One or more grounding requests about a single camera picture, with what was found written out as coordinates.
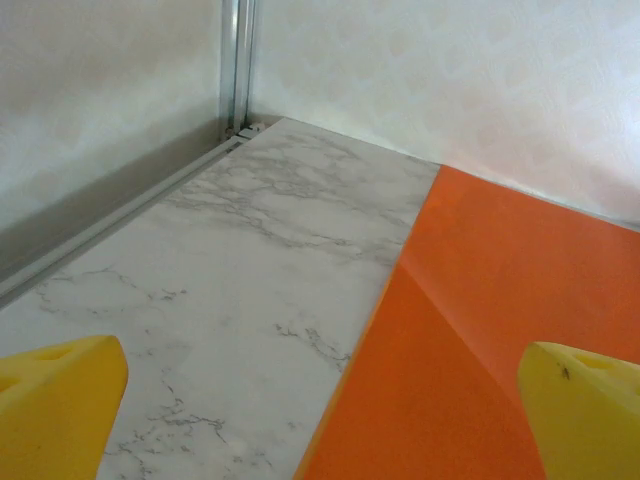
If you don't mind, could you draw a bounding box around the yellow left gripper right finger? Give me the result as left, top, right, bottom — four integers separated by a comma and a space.
516, 341, 640, 480

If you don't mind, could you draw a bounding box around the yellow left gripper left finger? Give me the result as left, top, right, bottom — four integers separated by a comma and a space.
0, 335, 129, 480

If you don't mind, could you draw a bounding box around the aluminium table edge rail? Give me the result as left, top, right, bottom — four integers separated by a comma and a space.
0, 125, 267, 311

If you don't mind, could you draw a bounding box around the orange wrapping paper sheet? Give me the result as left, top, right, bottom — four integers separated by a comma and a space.
292, 164, 640, 480

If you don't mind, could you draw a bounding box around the aluminium frame post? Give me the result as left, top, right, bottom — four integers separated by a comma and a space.
218, 0, 262, 137

